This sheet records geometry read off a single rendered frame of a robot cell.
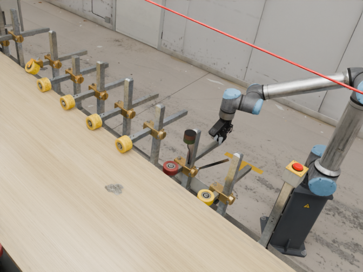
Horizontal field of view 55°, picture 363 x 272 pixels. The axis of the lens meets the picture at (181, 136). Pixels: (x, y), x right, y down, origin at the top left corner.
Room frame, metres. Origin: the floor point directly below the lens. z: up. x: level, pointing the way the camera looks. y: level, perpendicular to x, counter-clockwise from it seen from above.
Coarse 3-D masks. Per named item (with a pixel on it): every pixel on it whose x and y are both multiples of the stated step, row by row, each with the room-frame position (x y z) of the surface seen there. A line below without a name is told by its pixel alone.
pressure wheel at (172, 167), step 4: (164, 164) 1.32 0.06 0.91; (168, 164) 1.33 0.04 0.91; (172, 164) 1.34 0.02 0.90; (176, 164) 1.34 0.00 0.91; (164, 168) 1.30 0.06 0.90; (168, 168) 1.30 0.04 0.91; (172, 168) 1.31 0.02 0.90; (176, 168) 1.31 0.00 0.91; (164, 172) 1.29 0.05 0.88; (168, 172) 1.28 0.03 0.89; (172, 172) 1.29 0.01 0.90; (176, 172) 1.30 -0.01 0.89
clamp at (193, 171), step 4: (180, 156) 1.45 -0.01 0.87; (176, 160) 1.41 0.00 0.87; (180, 160) 1.42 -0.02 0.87; (184, 160) 1.42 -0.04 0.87; (180, 164) 1.39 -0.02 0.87; (184, 164) 1.39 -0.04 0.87; (184, 168) 1.37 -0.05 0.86; (188, 168) 1.36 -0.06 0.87; (192, 168) 1.37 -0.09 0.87; (184, 172) 1.37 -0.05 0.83; (188, 172) 1.36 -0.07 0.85; (192, 172) 1.35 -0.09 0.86; (196, 172) 1.37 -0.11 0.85; (188, 176) 1.35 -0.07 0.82; (192, 176) 1.35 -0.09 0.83
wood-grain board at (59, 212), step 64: (0, 64) 2.05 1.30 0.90; (0, 128) 1.39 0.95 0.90; (64, 128) 1.48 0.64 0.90; (0, 192) 0.97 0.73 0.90; (64, 192) 1.03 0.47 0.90; (128, 192) 1.10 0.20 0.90; (64, 256) 0.73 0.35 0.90; (128, 256) 0.77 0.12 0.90; (192, 256) 0.82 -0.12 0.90; (256, 256) 0.87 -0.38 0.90
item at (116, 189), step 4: (112, 184) 1.11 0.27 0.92; (116, 184) 1.12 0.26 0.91; (120, 184) 1.13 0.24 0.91; (108, 188) 1.09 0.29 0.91; (112, 188) 1.10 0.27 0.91; (116, 188) 1.09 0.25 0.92; (120, 188) 1.11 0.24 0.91; (112, 192) 1.08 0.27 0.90; (116, 192) 1.08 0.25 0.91; (120, 192) 1.09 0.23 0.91
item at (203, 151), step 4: (212, 144) 1.62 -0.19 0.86; (216, 144) 1.63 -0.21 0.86; (204, 148) 1.57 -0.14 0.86; (208, 148) 1.57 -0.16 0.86; (212, 148) 1.60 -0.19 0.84; (200, 152) 1.53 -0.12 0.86; (204, 152) 1.54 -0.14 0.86; (208, 152) 1.57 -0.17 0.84; (196, 156) 1.49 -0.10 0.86; (200, 156) 1.51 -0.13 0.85; (196, 160) 1.48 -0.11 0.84; (180, 168) 1.37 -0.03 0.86; (172, 176) 1.32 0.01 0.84
